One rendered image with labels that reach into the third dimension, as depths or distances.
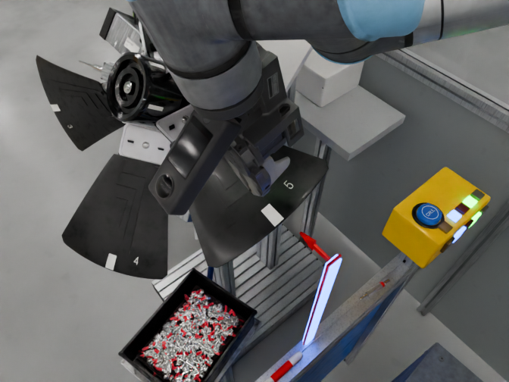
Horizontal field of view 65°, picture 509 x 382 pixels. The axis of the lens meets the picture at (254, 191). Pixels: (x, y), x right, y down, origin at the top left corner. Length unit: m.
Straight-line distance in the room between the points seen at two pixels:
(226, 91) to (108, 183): 0.51
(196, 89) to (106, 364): 1.56
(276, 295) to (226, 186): 1.15
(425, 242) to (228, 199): 0.36
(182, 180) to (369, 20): 0.23
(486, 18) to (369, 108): 0.90
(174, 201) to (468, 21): 0.30
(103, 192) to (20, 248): 1.41
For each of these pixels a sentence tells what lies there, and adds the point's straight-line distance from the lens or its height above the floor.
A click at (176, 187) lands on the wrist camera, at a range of 0.40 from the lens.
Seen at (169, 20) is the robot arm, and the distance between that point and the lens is 0.28.
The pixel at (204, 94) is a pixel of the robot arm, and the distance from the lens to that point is 0.33.
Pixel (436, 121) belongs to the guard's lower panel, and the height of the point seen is 0.87.
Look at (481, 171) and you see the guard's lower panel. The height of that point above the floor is 0.81.
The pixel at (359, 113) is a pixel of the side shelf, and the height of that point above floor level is 0.86.
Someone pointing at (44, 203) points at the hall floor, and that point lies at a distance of 2.30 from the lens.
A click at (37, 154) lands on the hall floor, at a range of 2.56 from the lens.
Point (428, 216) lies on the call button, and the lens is 0.76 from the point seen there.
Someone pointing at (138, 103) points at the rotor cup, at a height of 1.22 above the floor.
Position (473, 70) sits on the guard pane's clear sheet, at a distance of 1.17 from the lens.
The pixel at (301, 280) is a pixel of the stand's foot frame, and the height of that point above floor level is 0.08.
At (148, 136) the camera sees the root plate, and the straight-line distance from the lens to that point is 0.78.
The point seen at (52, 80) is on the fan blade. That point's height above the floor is 1.11.
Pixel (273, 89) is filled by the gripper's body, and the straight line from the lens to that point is 0.40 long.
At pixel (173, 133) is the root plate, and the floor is 1.18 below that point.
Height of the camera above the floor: 1.66
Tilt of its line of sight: 52 degrees down
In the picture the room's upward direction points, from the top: straight up
